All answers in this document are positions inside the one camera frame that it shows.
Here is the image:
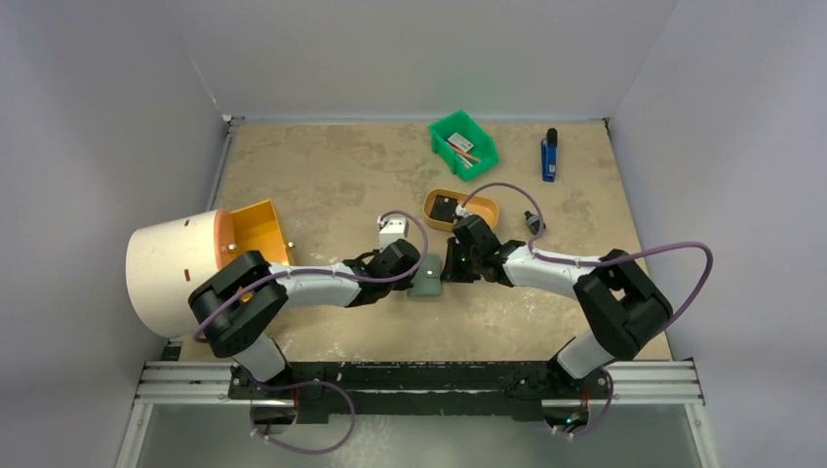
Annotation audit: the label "tan oval tray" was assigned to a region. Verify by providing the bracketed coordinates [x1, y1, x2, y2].
[422, 188, 499, 232]

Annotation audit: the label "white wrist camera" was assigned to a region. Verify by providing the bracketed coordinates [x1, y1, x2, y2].
[454, 203, 473, 219]
[377, 215, 410, 251]

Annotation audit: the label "white cylinder drum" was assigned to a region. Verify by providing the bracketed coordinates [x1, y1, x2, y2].
[125, 210, 235, 338]

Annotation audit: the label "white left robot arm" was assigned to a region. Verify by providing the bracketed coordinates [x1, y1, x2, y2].
[187, 239, 421, 399]

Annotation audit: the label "orange drawer tray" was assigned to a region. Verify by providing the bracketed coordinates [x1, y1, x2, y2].
[214, 199, 294, 268]

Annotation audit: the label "small items in bin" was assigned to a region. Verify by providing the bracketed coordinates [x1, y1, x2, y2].
[446, 133, 481, 168]

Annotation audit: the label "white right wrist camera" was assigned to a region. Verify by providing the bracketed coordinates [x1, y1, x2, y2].
[454, 203, 473, 219]

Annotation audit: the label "aluminium frame rail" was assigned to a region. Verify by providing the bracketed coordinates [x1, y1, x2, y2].
[135, 361, 705, 405]

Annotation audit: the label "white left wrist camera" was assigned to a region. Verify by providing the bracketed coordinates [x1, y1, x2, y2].
[377, 215, 410, 251]

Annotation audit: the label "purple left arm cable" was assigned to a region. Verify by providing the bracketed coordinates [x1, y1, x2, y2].
[192, 210, 430, 456]

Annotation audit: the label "black credit card stack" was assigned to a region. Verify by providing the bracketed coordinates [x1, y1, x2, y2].
[429, 195, 457, 224]

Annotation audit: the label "teal card holder wallet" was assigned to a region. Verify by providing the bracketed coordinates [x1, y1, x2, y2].
[407, 253, 443, 300]

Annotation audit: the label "black grey knob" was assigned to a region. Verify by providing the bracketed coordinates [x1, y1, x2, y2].
[524, 211, 547, 236]

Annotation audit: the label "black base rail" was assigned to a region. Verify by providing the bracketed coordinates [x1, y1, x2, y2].
[228, 361, 610, 425]

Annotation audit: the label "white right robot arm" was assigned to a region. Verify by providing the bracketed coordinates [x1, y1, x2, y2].
[448, 214, 673, 397]

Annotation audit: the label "green plastic bin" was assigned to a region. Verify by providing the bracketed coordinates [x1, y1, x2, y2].
[428, 110, 499, 181]

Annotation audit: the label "blue black lighter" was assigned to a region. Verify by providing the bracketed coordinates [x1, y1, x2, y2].
[540, 128, 558, 182]

